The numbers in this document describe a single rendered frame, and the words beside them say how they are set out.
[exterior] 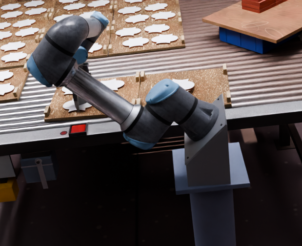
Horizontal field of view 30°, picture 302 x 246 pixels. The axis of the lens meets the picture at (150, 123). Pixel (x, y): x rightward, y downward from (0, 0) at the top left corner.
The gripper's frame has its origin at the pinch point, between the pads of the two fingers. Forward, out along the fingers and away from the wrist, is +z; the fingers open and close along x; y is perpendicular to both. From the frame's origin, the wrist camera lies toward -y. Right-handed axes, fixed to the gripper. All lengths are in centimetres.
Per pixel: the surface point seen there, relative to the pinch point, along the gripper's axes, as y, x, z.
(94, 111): 7.8, -6.1, 0.5
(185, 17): 48, 101, 2
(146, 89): 30.2, 9.9, 0.0
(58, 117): -7.9, -9.4, 0.9
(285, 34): 97, 34, -12
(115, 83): 14.9, 17.4, -0.5
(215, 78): 62, 15, -1
